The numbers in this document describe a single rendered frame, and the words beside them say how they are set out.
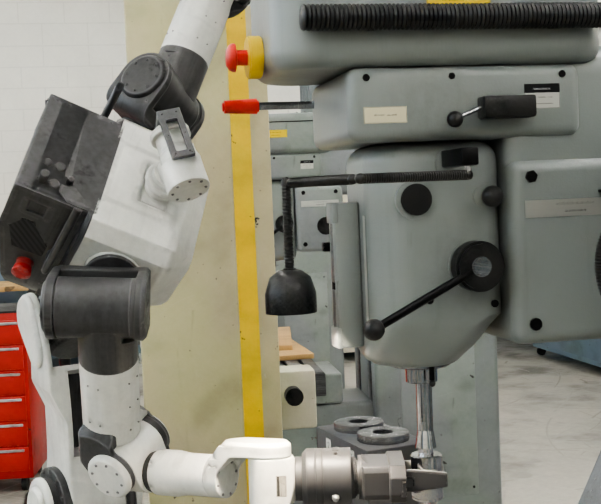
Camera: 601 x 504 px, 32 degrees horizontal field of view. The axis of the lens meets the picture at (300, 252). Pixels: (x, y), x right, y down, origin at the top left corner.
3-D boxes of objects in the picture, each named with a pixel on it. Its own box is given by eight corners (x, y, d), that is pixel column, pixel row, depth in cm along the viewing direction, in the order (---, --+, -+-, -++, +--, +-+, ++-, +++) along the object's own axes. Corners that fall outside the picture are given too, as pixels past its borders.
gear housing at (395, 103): (350, 142, 141) (347, 66, 141) (312, 151, 165) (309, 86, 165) (584, 134, 148) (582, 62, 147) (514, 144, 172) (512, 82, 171)
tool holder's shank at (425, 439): (434, 456, 156) (431, 380, 156) (413, 455, 157) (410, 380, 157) (438, 451, 159) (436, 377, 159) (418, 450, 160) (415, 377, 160)
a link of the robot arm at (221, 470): (276, 445, 155) (200, 441, 161) (278, 507, 154) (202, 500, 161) (298, 438, 160) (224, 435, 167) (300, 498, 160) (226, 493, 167)
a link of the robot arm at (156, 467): (206, 513, 162) (107, 505, 171) (237, 472, 170) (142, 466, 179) (184, 457, 158) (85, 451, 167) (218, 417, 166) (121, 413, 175)
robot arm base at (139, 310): (42, 361, 156) (36, 299, 150) (55, 309, 167) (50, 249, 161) (145, 363, 157) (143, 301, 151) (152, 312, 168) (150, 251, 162)
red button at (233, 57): (228, 70, 148) (226, 41, 148) (224, 74, 152) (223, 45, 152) (251, 70, 149) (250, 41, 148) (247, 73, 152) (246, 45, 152)
